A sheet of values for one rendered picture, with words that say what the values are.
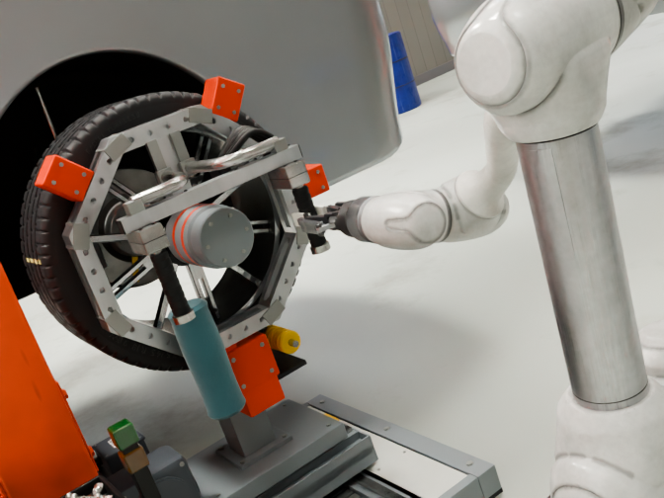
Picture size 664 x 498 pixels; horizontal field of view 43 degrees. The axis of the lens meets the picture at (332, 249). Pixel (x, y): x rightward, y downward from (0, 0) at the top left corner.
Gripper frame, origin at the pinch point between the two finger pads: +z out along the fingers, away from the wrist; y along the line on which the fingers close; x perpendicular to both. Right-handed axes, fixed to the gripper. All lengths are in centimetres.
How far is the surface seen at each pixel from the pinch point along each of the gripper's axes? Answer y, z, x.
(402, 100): 440, 551, -71
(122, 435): -56, -12, -18
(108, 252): -26, 66, -2
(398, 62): 448, 549, -33
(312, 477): -12, 23, -67
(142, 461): -55, -12, -25
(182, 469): -42, 20, -45
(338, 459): -3, 23, -67
